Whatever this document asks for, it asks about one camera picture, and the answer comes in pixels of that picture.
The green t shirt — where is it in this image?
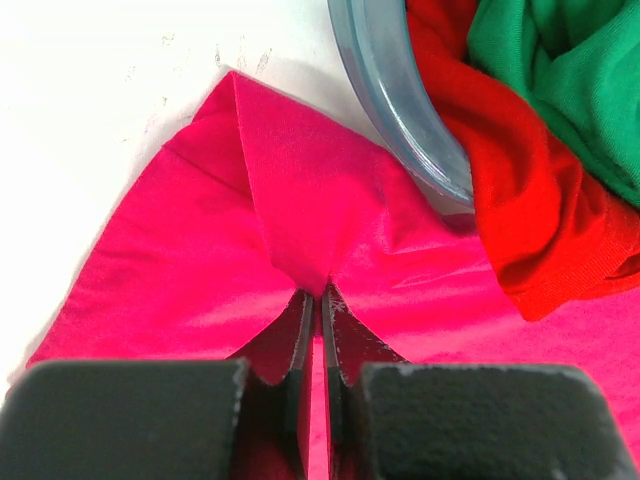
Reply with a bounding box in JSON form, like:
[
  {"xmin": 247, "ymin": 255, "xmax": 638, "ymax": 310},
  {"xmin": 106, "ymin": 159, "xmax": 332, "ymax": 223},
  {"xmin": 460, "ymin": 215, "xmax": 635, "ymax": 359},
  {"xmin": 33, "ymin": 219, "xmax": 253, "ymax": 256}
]
[{"xmin": 467, "ymin": 1, "xmax": 639, "ymax": 206}]

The magenta pink t shirt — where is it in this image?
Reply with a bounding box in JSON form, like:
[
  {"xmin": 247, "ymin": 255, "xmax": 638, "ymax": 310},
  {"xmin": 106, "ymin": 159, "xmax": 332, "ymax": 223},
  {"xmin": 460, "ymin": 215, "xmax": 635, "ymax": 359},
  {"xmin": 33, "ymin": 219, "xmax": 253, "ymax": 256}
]
[{"xmin": 24, "ymin": 72, "xmax": 639, "ymax": 479}]

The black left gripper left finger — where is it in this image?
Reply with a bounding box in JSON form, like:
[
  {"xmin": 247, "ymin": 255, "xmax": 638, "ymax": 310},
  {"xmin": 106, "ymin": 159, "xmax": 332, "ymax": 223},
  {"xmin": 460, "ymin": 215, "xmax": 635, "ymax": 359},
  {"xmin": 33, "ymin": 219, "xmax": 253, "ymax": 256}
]
[{"xmin": 1, "ymin": 291, "xmax": 314, "ymax": 479}]

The dark red t shirt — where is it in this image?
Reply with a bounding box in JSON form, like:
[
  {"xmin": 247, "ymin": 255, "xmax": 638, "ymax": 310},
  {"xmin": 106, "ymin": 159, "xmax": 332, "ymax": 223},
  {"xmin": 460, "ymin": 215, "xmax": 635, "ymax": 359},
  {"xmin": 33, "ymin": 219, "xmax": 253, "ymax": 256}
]
[{"xmin": 407, "ymin": 1, "xmax": 639, "ymax": 321}]

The blue plastic laundry bin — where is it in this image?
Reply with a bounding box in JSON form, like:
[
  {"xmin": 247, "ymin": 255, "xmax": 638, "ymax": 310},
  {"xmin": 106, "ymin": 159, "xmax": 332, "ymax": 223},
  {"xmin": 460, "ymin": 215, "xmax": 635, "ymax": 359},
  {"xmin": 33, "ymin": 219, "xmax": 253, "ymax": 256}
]
[{"xmin": 328, "ymin": 1, "xmax": 473, "ymax": 208}]

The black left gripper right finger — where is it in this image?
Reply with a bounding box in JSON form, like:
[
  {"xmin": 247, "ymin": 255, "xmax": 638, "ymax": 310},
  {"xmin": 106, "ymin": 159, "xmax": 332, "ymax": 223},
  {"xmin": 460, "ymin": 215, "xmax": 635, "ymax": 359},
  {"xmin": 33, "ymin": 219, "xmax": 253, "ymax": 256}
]
[{"xmin": 321, "ymin": 285, "xmax": 639, "ymax": 479}]

